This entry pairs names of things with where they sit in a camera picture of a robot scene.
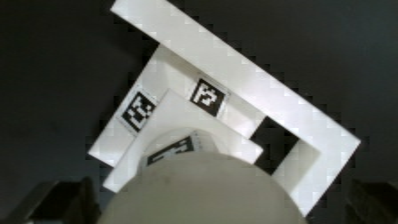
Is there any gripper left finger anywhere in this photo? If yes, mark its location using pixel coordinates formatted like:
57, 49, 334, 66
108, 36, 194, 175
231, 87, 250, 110
0, 177, 101, 224

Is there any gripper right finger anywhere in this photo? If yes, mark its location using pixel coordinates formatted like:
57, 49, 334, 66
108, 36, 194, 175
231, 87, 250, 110
345, 180, 398, 224

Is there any white lamp bulb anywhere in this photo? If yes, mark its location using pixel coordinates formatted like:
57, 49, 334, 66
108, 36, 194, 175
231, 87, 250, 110
98, 128, 307, 224

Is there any white lamp base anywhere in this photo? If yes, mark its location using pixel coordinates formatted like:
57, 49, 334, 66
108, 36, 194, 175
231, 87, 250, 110
89, 47, 265, 191

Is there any white U-shaped wall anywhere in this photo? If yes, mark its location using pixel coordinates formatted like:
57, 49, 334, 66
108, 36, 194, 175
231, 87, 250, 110
112, 0, 361, 212

